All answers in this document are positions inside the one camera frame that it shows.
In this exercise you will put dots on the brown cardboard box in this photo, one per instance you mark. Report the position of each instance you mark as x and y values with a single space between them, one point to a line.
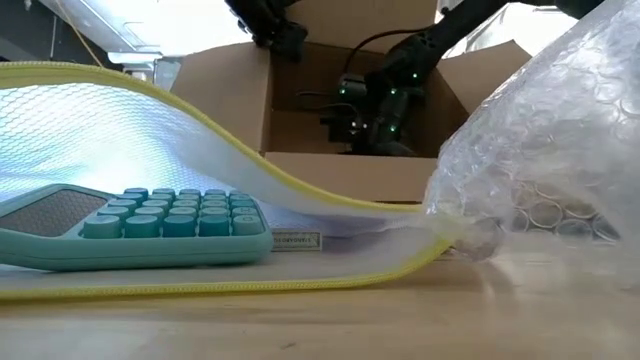
225 95

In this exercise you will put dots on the clear bubble wrap sheet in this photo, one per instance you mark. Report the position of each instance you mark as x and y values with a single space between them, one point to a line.
550 150

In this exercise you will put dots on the clear pouch with green edge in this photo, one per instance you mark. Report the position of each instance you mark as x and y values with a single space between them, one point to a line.
125 140

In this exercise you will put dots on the teal desk calculator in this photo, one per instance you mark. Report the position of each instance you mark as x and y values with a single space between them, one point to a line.
150 250

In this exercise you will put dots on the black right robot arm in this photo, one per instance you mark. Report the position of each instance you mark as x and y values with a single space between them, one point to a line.
450 30

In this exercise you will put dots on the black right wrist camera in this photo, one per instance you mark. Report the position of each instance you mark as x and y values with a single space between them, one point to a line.
352 86

